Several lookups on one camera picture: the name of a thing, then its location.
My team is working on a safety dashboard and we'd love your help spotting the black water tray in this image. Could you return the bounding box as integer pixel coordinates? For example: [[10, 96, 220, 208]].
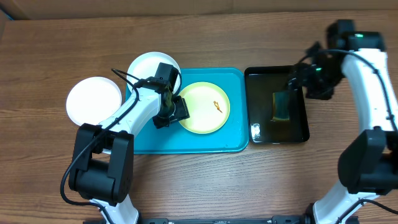
[[244, 65, 310, 144]]

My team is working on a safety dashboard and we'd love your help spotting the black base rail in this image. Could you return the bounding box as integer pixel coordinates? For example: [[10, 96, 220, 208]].
[[83, 215, 360, 224]]

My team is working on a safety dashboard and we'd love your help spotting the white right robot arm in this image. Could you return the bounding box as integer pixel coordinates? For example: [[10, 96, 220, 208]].
[[287, 19, 397, 223]]

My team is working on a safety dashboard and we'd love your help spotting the white plate with stain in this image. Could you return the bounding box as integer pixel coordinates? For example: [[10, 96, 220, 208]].
[[66, 77, 122, 126]]

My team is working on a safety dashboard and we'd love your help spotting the white plate rear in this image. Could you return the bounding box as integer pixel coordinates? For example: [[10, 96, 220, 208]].
[[127, 52, 182, 95]]

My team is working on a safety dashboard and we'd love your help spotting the green yellow sponge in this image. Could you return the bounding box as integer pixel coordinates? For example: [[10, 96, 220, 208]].
[[272, 91, 290, 121]]

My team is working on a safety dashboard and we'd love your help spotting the cardboard back panel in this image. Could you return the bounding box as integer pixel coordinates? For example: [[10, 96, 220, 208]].
[[1, 0, 397, 20]]

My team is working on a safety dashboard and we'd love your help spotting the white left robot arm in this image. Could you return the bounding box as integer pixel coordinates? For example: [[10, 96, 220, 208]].
[[60, 63, 190, 223]]

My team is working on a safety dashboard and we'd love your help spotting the blue plastic tray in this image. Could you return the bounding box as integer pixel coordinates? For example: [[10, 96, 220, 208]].
[[134, 68, 249, 154]]

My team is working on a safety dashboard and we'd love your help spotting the yellow plate with stain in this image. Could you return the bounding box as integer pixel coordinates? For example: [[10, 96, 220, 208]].
[[179, 82, 231, 134]]

